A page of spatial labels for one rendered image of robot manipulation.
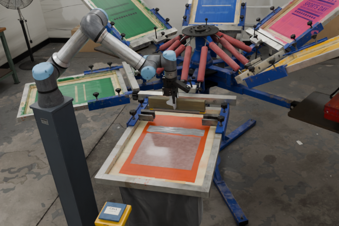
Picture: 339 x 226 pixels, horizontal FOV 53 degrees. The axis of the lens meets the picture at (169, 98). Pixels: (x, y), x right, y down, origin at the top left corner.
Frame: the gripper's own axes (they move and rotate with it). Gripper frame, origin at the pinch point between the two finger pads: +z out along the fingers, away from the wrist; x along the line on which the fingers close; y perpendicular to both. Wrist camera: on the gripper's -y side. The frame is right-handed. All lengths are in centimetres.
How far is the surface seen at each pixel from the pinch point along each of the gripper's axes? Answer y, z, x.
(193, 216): -19, 37, 50
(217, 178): -18, 101, -52
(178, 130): -2.3, 12.7, 7.7
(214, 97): -19.9, 4.8, -23.4
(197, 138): -15.3, 13.4, 13.3
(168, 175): -7, 14, 48
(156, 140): 8.2, 13.6, 19.5
